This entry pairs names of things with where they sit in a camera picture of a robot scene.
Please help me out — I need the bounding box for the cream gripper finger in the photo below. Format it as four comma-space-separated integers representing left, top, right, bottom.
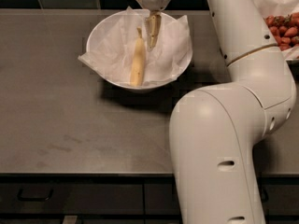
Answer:
145, 11, 162, 50

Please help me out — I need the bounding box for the yellow banana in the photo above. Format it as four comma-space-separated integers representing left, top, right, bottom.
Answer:
130, 27, 146, 87

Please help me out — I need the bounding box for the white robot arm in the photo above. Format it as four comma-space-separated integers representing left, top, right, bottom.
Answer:
169, 0, 296, 224

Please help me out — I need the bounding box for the white paper liner right bowl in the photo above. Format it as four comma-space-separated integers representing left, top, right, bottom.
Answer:
253, 0, 299, 59

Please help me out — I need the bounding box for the pile of red strawberries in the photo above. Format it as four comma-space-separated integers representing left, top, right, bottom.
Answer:
264, 12, 299, 50

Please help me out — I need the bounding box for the right dark drawer front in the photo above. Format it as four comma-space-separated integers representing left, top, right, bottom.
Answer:
144, 181, 299, 216

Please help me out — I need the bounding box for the dark drawer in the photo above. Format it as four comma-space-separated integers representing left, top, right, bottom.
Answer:
144, 181, 299, 216
0, 183, 144, 215

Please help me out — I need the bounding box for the left dark drawer front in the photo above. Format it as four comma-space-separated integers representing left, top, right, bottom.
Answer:
0, 183, 144, 215

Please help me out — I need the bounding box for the right black drawer handle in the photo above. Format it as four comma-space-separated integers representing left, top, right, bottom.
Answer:
261, 188, 269, 203

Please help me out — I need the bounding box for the black drawer handle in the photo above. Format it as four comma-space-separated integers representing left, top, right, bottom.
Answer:
17, 187, 54, 203
261, 188, 269, 203

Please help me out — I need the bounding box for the left black drawer handle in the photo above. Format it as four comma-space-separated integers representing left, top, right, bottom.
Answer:
17, 187, 54, 203

